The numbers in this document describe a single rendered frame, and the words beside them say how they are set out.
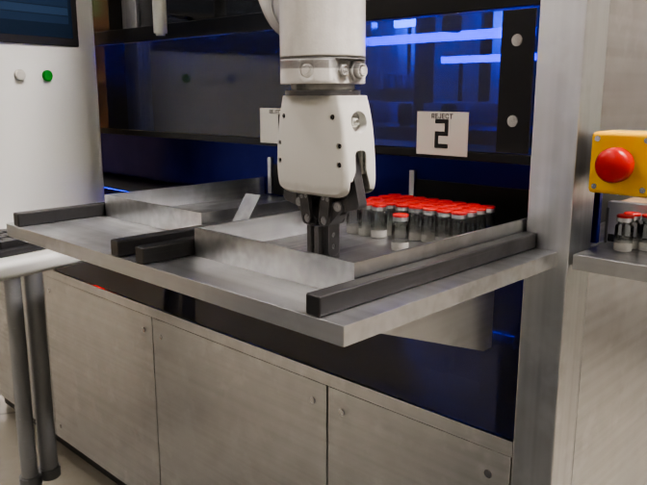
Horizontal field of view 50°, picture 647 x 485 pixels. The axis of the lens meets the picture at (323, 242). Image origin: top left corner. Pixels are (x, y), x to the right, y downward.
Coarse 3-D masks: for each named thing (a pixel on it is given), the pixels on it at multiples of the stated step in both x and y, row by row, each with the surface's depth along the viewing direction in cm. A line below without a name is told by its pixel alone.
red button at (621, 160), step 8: (608, 152) 78; (616, 152) 78; (624, 152) 78; (600, 160) 79; (608, 160) 78; (616, 160) 78; (624, 160) 77; (632, 160) 78; (600, 168) 79; (608, 168) 78; (616, 168) 78; (624, 168) 78; (632, 168) 78; (600, 176) 80; (608, 176) 79; (616, 176) 78; (624, 176) 78
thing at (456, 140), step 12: (420, 120) 99; (432, 120) 98; (456, 120) 95; (468, 120) 94; (420, 132) 100; (432, 132) 98; (456, 132) 95; (420, 144) 100; (432, 144) 99; (456, 144) 96; (456, 156) 96
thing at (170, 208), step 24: (120, 192) 115; (144, 192) 118; (168, 192) 121; (192, 192) 125; (216, 192) 129; (240, 192) 133; (264, 192) 137; (120, 216) 110; (144, 216) 106; (168, 216) 101; (192, 216) 97; (216, 216) 97
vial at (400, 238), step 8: (392, 224) 87; (400, 224) 86; (408, 224) 87; (392, 232) 87; (400, 232) 86; (408, 232) 87; (392, 240) 87; (400, 240) 86; (408, 240) 87; (392, 248) 87; (400, 248) 87
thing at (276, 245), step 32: (224, 224) 88; (256, 224) 92; (288, 224) 96; (512, 224) 89; (224, 256) 82; (256, 256) 77; (288, 256) 74; (320, 256) 70; (352, 256) 84; (384, 256) 71; (416, 256) 75; (320, 288) 71
